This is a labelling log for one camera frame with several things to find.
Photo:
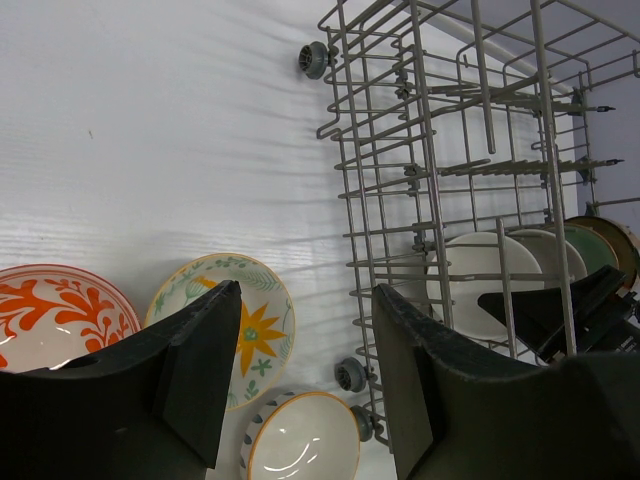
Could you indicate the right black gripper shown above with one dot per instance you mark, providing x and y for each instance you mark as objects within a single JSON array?
[{"x": 601, "y": 317}]

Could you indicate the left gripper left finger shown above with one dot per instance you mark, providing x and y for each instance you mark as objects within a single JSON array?
[{"x": 150, "y": 406}]

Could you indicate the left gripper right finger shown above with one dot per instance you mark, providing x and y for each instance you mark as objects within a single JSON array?
[{"x": 457, "y": 410}]

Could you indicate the plain white bowl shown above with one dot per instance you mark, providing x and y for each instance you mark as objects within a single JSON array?
[{"x": 544, "y": 246}]

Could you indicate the mint green bowl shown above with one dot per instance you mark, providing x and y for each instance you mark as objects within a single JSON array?
[{"x": 594, "y": 249}]

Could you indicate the brown glazed bowl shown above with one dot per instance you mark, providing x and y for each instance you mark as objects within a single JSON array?
[{"x": 623, "y": 241}]

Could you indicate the leaf and flower pattern bowl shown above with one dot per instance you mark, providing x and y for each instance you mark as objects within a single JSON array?
[{"x": 267, "y": 328}]

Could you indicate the orange coral pattern bowl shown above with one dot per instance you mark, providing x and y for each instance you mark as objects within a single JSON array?
[{"x": 52, "y": 314}]

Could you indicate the white bowl with patterned outside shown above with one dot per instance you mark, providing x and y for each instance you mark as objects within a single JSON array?
[{"x": 301, "y": 435}]

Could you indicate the grey wire dish rack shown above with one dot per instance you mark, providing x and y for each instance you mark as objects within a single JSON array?
[{"x": 455, "y": 117}]

